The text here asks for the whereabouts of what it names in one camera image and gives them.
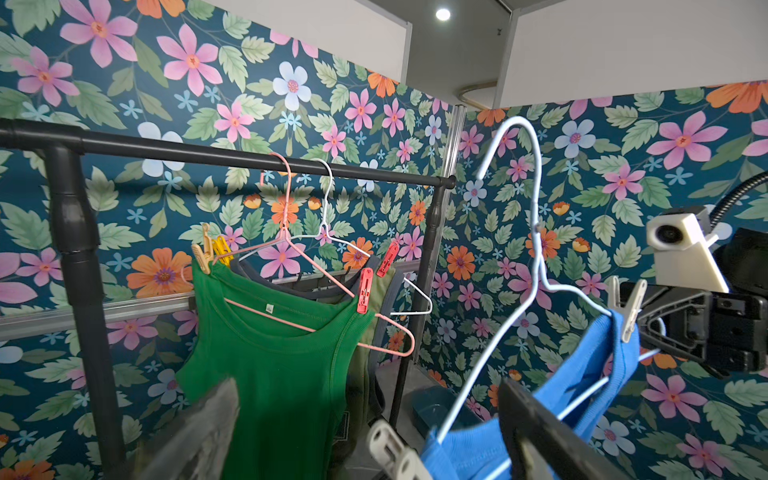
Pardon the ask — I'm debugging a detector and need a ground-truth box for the pink wire hanger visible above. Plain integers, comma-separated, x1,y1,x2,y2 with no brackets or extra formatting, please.
211,152,415,357

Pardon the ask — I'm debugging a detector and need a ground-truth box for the olive grey tank top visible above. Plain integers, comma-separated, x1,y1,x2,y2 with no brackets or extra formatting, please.
231,259,404,479

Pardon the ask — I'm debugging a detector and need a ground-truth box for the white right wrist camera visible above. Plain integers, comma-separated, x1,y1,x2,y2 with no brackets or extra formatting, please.
646,206,729,293

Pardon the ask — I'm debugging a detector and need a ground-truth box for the orange clothespin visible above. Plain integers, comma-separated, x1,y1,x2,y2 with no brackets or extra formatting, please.
192,223,214,275

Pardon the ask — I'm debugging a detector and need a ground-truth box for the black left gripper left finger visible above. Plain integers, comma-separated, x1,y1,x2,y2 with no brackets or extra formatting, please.
134,378,240,480

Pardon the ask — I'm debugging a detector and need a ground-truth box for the black clothes rack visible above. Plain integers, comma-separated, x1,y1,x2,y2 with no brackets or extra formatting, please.
0,116,458,480

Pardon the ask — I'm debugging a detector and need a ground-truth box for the white clothespin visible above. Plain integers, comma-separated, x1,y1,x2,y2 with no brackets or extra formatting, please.
366,419,432,480
606,276,648,343

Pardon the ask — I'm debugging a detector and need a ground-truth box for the dark teal tray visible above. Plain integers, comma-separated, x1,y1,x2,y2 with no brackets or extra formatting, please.
410,385,456,438

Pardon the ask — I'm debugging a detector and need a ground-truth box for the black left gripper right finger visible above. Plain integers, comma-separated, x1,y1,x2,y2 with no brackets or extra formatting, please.
498,381,627,480

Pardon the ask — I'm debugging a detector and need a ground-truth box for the white wire hanger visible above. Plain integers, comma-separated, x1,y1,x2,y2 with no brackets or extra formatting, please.
239,158,434,318
434,115,667,480

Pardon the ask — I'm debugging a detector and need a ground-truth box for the yellow clothespin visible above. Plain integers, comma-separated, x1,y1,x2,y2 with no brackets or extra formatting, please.
212,235,232,267

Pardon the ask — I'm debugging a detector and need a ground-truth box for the blue tank top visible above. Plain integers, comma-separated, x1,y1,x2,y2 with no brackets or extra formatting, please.
421,316,640,479

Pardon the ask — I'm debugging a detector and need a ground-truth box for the green tank top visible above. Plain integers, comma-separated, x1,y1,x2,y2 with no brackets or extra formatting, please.
176,263,374,479

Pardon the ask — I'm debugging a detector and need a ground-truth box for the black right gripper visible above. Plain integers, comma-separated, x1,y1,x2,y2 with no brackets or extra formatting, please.
619,228,767,378

